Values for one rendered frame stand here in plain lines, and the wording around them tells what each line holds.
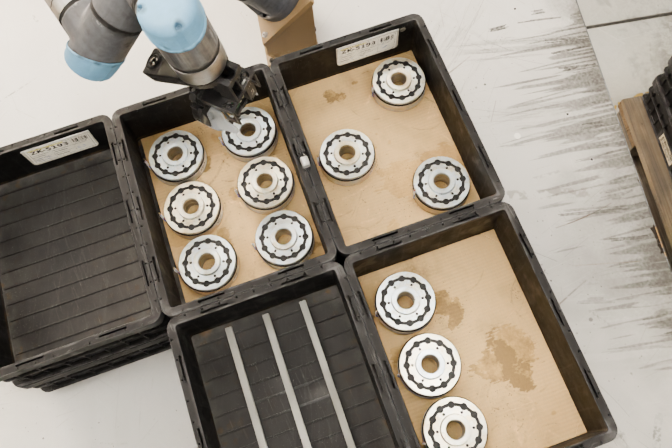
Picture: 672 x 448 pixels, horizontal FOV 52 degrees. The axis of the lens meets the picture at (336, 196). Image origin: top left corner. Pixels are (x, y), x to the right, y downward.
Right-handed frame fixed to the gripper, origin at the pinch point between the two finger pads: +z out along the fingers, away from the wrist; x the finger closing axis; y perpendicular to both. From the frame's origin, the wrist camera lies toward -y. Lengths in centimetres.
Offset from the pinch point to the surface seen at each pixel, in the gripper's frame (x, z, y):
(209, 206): -14.8, 12.2, 0.9
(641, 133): 65, 95, 80
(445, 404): -28, 11, 52
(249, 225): -14.6, 15.4, 8.2
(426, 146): 13.0, 19.0, 31.4
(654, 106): 72, 90, 80
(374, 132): 11.7, 18.8, 21.3
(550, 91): 40, 36, 49
